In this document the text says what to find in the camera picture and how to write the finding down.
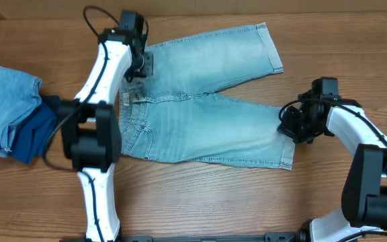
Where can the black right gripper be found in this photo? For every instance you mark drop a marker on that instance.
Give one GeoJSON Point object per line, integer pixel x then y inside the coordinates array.
{"type": "Point", "coordinates": [289, 126]}

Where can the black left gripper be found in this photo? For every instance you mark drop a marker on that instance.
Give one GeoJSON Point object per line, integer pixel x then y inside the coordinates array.
{"type": "Point", "coordinates": [148, 70]}

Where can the light blue denim shorts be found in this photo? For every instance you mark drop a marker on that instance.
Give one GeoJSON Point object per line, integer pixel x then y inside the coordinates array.
{"type": "Point", "coordinates": [180, 114]}

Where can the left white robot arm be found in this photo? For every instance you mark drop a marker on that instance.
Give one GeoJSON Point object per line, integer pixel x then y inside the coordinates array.
{"type": "Point", "coordinates": [91, 136]}

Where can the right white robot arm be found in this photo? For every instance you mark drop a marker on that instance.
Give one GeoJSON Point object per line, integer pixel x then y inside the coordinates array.
{"type": "Point", "coordinates": [363, 209]}

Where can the folded dark blue garment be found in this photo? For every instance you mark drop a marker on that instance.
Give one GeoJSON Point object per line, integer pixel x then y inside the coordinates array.
{"type": "Point", "coordinates": [35, 130]}

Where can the folded light blue jeans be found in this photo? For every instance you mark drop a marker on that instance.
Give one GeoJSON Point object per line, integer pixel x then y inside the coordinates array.
{"type": "Point", "coordinates": [19, 97]}

